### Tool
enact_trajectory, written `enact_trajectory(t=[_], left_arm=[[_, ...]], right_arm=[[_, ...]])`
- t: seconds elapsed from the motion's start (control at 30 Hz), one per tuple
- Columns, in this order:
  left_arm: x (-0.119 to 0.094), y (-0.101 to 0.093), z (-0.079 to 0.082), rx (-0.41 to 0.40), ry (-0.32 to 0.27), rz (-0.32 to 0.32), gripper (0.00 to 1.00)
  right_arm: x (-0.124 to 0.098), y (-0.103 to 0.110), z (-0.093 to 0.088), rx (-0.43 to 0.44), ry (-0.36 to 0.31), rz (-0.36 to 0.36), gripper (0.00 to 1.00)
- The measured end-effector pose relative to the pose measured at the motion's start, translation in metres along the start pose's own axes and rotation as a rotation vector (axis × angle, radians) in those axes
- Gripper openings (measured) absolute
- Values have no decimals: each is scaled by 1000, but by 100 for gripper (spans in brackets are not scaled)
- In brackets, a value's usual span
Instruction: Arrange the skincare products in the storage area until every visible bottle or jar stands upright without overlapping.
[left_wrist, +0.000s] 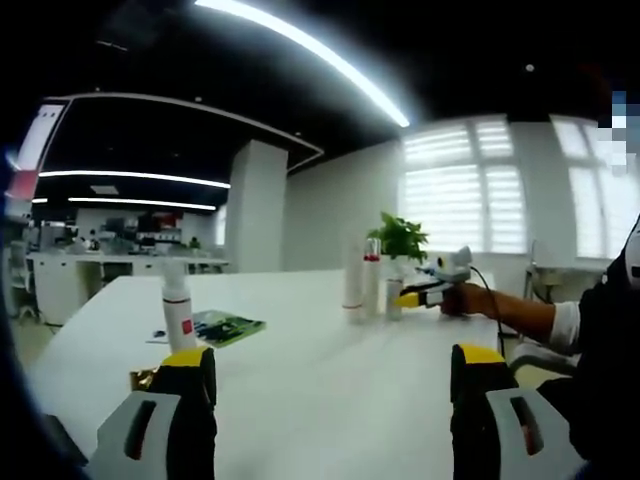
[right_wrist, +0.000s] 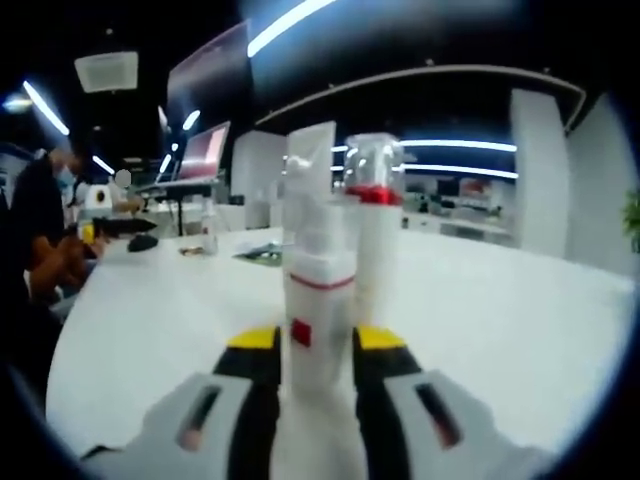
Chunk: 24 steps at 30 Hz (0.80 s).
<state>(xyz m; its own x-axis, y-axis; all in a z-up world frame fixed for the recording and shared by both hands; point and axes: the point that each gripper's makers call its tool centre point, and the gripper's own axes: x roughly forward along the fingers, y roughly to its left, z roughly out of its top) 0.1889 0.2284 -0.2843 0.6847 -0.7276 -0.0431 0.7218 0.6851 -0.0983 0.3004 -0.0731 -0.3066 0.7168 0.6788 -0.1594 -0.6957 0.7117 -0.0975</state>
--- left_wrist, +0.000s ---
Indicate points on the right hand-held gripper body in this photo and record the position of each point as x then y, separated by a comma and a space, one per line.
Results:
455, 267

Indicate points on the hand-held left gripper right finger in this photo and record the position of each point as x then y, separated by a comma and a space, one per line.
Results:
477, 400

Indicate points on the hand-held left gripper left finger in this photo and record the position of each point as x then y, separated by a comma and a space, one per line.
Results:
185, 400

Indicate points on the small white skincare bottle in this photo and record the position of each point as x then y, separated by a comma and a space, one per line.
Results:
392, 287

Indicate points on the gold foil skincare sachet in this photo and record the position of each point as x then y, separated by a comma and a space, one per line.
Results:
142, 379

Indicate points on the white skincare tube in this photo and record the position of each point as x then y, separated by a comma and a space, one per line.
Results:
353, 280

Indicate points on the white sachet blue print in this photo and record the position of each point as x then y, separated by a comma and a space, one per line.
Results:
159, 336

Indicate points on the white pump bottle red label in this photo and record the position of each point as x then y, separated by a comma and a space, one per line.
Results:
180, 320

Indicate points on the green black skincare sachet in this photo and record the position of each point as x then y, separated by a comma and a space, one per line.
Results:
225, 327

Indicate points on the person's right hand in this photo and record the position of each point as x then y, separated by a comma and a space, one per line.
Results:
465, 300

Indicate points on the potted green plant white pot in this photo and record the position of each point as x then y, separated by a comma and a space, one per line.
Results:
400, 237

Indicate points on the window with white blinds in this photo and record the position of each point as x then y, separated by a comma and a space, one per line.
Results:
590, 210
450, 200

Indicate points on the person's dark clothed body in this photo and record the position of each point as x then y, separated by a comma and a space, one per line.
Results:
610, 350

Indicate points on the long white background counter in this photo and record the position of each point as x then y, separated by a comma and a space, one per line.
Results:
75, 280

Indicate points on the white chest-worn device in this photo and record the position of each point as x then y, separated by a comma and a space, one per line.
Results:
635, 250

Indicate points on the white swivel chair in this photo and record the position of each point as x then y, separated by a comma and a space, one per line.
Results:
20, 265

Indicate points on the long ceiling strip light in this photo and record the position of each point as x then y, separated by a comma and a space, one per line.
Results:
310, 45

